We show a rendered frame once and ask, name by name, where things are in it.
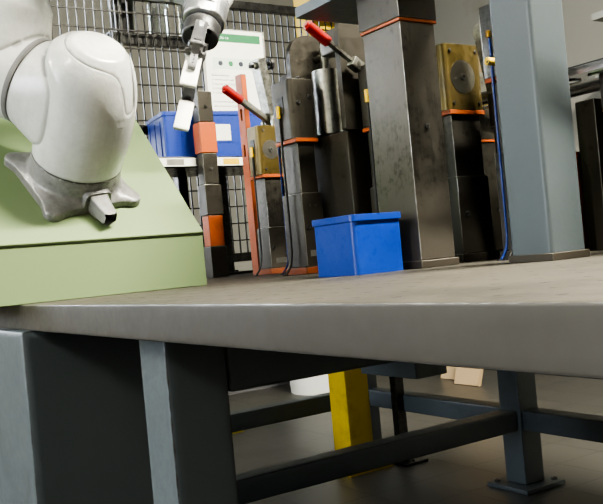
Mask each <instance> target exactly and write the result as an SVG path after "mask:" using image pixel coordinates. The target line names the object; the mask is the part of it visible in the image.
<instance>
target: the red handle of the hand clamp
mask: <svg viewBox="0 0 603 504"><path fill-rule="evenodd" d="M221 90H222V93H223V94H225V95H226V96H227V97H229V98H230V99H232V100H233V101H234V102H236V103H237V104H240V105H242V106H243V107H244V108H246V109H247V110H248V111H250V112H251V113H253V114H254V115H255V116H257V117H258V118H260V119H261V120H262V121H264V122H265V123H266V124H267V125H271V123H270V118H269V116H268V115H266V114H265V113H264V112H262V111H261V110H260V109H258V108H257V107H255V106H254V105H253V104H251V103H250V102H249V101H247V100H246V99H245V98H244V97H243V96H242V95H241V94H239V93H238V92H237V91H235V90H234V89H233V88H231V87H230V86H228V85H224V86H223V87H222V88H221Z"/></svg>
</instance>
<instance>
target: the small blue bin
mask: <svg viewBox="0 0 603 504"><path fill-rule="evenodd" d="M399 218H401V214H400V212H385V213H368V214H353V215H345V216H339V217H332V218H325V219H319V220H312V227H314V229H315V240H316V251H317V262H318V273H319V277H338V276H356V275H366V274H375V273H383V272H392V271H401V270H403V260H402V249H401V238H400V228H399Z"/></svg>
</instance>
